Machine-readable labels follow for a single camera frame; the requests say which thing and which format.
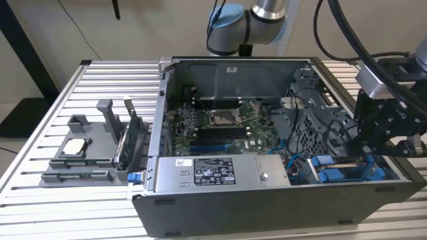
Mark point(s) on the silver CPU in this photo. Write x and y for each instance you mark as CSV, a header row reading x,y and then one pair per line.
x,y
75,146

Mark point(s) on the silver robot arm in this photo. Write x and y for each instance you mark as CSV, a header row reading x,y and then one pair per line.
x,y
263,25

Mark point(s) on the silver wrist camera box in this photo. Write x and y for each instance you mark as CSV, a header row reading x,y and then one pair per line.
x,y
374,80

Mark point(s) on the grey parts rack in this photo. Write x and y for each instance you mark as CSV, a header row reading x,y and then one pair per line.
x,y
96,136

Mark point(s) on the black stand base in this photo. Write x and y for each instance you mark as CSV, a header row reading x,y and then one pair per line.
x,y
23,117

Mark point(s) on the CPU socket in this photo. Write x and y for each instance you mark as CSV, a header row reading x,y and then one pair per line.
x,y
220,118

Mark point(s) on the silver power supply unit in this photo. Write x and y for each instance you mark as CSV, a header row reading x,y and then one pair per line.
x,y
247,172

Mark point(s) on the black stand pole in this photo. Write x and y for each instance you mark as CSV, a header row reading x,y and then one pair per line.
x,y
23,50

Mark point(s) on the hard disk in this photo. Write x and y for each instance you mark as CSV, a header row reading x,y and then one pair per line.
x,y
323,160

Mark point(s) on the blue expansion slot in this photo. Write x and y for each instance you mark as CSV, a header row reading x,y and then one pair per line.
x,y
210,149

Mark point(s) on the blue empty disk carrier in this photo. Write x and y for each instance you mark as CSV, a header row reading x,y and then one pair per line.
x,y
331,176

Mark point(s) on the black RAM slot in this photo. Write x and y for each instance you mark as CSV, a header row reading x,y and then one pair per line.
x,y
220,135
222,131
214,144
216,140

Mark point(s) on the perforated metal disk bay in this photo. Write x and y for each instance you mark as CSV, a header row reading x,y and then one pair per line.
x,y
310,117

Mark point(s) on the thin locking lever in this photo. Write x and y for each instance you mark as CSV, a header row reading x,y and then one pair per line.
x,y
203,104

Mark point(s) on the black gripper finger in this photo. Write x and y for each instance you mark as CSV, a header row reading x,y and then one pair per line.
x,y
387,147
369,117

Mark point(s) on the green motherboard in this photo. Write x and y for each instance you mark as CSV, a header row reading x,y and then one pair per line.
x,y
256,142

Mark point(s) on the blue case latch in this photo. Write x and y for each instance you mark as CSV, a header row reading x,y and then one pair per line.
x,y
134,178

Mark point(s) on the green graphics card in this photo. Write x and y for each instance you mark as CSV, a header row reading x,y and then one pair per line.
x,y
128,145

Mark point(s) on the black open PC case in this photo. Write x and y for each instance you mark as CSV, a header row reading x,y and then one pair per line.
x,y
234,212

